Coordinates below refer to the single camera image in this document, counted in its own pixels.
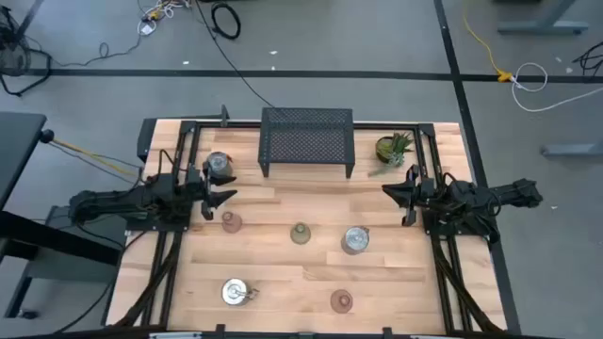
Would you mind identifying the thin black floor cable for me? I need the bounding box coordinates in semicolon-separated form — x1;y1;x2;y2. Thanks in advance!
50;34;143;70

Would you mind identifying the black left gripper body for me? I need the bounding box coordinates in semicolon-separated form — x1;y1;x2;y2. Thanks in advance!
186;162;214;221

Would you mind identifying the yellow cable by desk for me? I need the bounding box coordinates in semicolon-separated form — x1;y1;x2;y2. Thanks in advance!
51;137;141;179

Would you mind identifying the coiled black cable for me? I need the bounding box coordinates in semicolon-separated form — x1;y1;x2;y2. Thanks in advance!
209;1;243;40

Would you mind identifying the white power strip with cables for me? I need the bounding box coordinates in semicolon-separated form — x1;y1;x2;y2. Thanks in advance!
136;0;190;38

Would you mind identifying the yellow extension cable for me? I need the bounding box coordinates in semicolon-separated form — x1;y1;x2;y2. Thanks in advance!
461;0;514;84

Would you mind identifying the white floor cable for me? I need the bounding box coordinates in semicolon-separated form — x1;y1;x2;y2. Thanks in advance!
511;61;603;114

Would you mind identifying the grey table leg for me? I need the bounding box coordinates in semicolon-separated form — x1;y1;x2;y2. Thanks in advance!
497;0;591;36
540;139;603;158

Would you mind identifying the black aluminium rig frame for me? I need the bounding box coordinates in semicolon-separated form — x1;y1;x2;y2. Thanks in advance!
106;117;522;339

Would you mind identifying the black desk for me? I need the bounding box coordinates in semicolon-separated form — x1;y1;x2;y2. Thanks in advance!
0;111;128;321

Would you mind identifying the potted succulent plant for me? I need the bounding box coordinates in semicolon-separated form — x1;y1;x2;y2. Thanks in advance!
368;131;416;178

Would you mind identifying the long black floor cable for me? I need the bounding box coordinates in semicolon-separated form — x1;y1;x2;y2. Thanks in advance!
193;0;276;108

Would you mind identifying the pink glass candlestick holder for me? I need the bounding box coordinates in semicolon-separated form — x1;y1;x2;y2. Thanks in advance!
329;288;355;315
220;211;244;234

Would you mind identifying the green glass candlestick holder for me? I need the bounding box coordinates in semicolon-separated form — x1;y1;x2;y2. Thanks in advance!
289;222;313;246

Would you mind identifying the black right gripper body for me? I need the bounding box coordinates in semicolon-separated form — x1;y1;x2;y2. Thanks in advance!
402;164;438;228

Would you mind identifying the black perforated metal shelf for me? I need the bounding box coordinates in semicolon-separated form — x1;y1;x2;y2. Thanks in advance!
257;106;356;180

